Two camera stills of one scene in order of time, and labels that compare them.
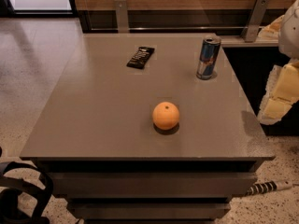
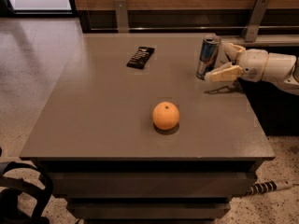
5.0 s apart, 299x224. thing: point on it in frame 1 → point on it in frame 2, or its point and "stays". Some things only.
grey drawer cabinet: (97, 141) stays
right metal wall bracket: (252, 25) stays
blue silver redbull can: (207, 57) stays
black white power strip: (268, 187) stays
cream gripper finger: (281, 92) → (226, 73)
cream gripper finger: (272, 30) → (233, 50)
